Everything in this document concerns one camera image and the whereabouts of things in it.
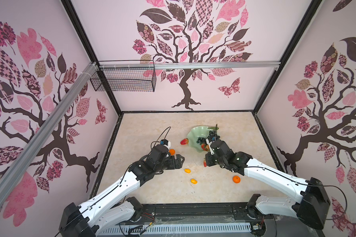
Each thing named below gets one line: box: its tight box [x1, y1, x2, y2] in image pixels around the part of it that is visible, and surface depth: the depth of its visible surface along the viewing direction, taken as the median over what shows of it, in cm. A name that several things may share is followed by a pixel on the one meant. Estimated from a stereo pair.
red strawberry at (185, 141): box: [179, 137, 189, 146], surface depth 102 cm
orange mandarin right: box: [232, 175, 241, 184], surface depth 85 cm
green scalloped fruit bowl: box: [187, 125, 216, 154], surface depth 103 cm
